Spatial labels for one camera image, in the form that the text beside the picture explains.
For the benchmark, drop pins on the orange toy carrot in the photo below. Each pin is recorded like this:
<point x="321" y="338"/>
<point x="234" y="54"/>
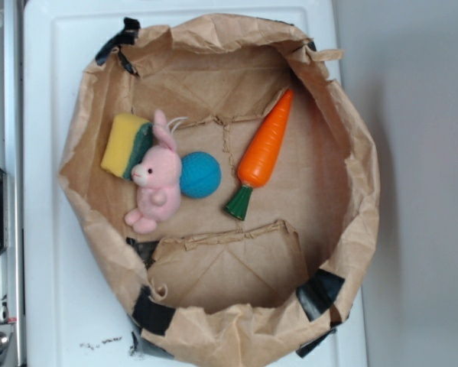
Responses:
<point x="260" y="157"/>

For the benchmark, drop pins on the blue ball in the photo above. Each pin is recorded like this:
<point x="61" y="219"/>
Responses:
<point x="201" y="175"/>

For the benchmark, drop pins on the pink plush bunny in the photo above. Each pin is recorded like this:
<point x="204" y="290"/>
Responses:
<point x="158" y="180"/>

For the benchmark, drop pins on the brown paper bag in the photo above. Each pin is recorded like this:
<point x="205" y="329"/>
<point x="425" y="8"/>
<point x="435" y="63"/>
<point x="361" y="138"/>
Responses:
<point x="205" y="287"/>

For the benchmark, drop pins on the yellow green sponge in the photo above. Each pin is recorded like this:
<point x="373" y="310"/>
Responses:
<point x="129" y="139"/>

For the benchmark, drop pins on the white plastic tray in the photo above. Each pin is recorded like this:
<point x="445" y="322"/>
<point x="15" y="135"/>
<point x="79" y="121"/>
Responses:
<point x="72" y="317"/>

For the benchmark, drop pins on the aluminium frame rail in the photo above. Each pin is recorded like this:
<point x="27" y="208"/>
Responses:
<point x="12" y="309"/>

